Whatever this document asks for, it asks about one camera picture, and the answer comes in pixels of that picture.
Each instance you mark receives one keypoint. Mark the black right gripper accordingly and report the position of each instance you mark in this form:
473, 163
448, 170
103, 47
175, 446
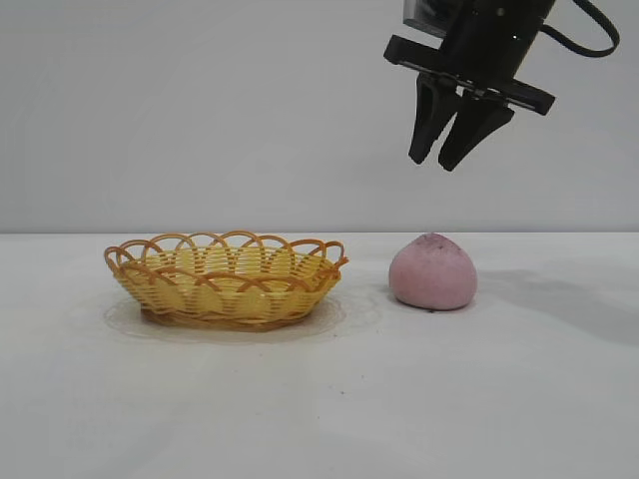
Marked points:
491, 40

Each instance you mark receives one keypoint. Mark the pink peach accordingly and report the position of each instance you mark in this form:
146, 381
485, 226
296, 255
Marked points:
433, 274

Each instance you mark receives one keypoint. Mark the yellow woven wicker basket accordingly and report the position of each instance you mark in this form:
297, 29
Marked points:
224, 299

